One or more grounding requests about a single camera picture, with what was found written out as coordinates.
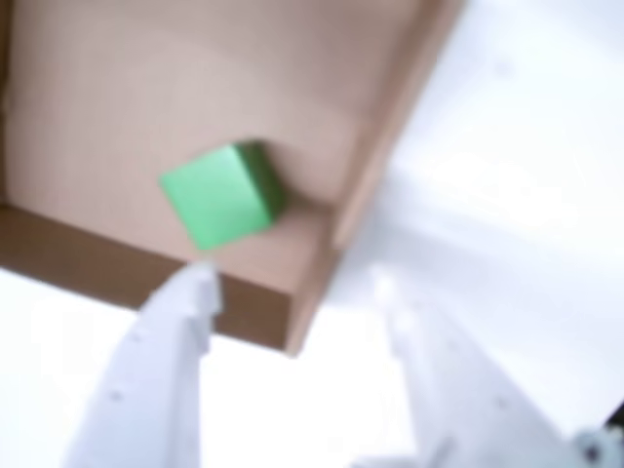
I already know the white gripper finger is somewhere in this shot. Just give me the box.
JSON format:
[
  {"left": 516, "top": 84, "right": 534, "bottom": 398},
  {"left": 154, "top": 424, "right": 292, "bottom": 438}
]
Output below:
[
  {"left": 350, "top": 264, "right": 589, "bottom": 468},
  {"left": 62, "top": 260, "right": 220, "bottom": 468}
]

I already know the brown cardboard box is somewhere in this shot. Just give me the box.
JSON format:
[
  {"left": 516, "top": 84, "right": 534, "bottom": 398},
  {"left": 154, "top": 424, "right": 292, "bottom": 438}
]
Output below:
[{"left": 0, "top": 0, "right": 464, "bottom": 360}]

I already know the green wooden cube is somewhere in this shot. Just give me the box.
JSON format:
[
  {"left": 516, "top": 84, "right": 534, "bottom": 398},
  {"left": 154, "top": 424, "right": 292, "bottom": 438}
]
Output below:
[{"left": 158, "top": 139, "right": 288, "bottom": 253}]

